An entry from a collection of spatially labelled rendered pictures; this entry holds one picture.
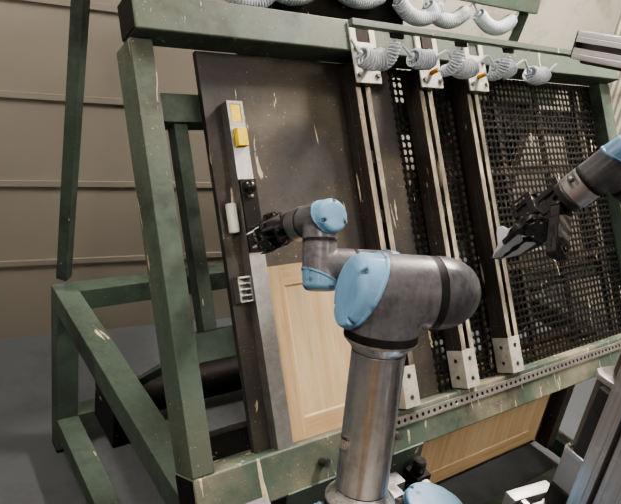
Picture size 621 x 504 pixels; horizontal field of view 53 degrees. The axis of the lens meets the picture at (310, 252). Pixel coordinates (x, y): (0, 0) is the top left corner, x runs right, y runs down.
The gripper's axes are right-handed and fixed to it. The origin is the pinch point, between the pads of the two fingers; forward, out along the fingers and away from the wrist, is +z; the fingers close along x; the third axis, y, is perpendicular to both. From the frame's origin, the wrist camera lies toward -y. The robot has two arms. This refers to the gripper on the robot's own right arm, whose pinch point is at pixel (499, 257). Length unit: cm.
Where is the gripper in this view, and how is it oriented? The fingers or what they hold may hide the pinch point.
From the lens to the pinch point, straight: 146.2
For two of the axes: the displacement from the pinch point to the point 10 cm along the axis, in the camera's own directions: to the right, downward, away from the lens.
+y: -1.0, -7.5, 6.5
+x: -8.0, -3.3, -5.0
